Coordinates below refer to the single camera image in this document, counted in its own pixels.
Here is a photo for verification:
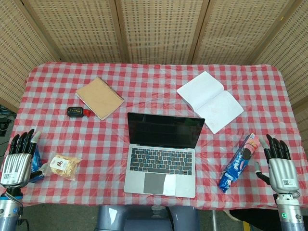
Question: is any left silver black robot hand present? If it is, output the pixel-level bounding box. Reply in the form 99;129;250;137
0;128;49;190

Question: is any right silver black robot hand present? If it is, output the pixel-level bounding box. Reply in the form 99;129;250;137
254;134;301;193

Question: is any silver laptop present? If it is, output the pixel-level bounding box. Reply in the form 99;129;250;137
123;112;206;199

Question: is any open white notebook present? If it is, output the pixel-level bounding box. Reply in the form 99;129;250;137
176;70;244;135

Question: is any small blue cookie box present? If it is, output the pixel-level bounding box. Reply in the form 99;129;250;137
32;143;47;179

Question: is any long blue cookie package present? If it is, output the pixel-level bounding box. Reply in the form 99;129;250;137
218;132;260;193

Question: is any clear bag of yellow snacks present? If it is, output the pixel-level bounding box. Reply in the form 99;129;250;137
45;152;82;181

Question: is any black device with red cap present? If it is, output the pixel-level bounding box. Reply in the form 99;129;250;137
66;107;91;118

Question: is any brown spiral notebook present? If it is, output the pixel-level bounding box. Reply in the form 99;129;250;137
75;76;125;121

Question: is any blue-grey robot torso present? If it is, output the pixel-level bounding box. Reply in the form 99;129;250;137
96;205;201;231

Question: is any red white checkered tablecloth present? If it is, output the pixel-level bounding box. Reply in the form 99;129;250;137
4;61;304;211

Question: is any dark equipment with cables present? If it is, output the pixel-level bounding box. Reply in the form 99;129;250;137
0;104;14;138

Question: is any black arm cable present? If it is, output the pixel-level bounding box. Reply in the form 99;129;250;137
18;215;31;231

